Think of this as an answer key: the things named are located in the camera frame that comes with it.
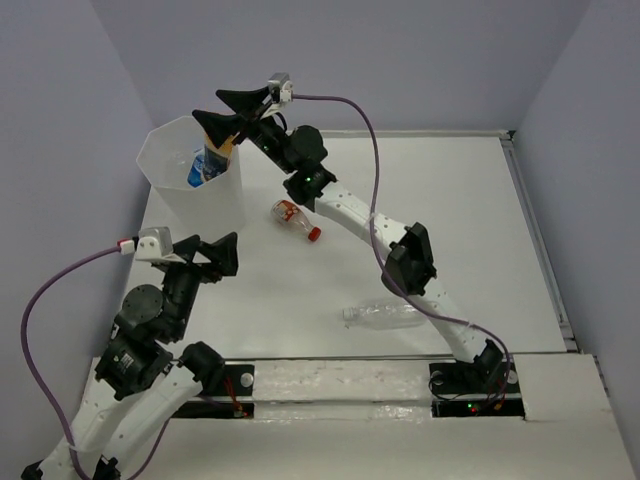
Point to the white octagonal plastic bin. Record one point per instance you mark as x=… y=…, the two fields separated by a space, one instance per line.
x=210 y=210

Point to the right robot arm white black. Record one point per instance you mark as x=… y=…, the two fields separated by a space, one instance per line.
x=403 y=252

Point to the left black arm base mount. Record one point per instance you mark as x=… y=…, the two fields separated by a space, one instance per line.
x=230 y=399

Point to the metal rail front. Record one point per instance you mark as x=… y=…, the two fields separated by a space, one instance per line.
x=426 y=357

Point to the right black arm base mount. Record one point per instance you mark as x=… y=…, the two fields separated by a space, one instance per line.
x=453 y=396

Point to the orange label bottle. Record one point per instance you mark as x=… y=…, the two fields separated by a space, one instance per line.
x=216 y=159

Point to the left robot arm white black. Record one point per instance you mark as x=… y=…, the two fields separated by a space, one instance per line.
x=138 y=384

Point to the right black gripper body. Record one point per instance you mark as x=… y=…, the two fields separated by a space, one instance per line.
x=263 y=132

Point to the blue label Pocari Sweat bottle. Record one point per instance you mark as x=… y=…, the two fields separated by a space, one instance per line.
x=195 y=176

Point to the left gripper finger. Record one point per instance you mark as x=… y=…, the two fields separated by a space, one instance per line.
x=221 y=255
x=189 y=249

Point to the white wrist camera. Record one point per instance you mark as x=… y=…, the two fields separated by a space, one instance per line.
x=152 y=244
x=280 y=88

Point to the clear bottle white cap front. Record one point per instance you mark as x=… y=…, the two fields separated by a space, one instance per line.
x=383 y=315

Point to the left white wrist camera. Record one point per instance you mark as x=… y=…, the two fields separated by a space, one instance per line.
x=152 y=244

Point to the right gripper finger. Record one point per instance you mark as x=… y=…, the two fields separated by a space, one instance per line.
x=220 y=128
x=246 y=103

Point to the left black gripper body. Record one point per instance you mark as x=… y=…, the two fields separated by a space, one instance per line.
x=184 y=281

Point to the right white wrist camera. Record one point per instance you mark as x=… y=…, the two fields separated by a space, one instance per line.
x=280 y=88

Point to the red label red cap bottle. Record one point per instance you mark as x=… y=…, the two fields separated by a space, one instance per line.
x=290 y=216

